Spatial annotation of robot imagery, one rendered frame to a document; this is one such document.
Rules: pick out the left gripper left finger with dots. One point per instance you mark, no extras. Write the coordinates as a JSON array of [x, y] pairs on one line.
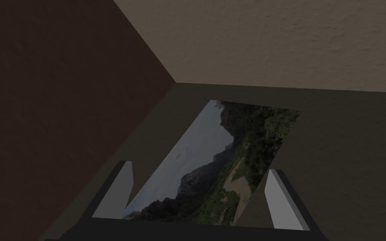
[[114, 197]]

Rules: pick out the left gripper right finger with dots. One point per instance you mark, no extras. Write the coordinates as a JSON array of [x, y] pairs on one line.
[[285, 204]]

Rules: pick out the landscape picture on wall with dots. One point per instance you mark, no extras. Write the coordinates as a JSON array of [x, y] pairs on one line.
[[213, 167]]

